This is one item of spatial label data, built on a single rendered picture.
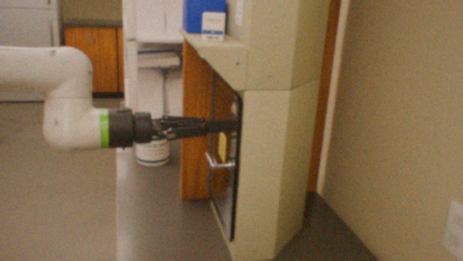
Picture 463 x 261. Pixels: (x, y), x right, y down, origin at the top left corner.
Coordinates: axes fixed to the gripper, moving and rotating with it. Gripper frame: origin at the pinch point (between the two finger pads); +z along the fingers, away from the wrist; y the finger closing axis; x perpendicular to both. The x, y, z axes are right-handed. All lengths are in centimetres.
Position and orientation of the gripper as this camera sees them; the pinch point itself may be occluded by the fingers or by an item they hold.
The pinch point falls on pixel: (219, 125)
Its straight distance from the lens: 110.8
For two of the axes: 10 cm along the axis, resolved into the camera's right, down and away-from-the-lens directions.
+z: 9.7, -0.3, 2.4
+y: -2.3, -3.4, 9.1
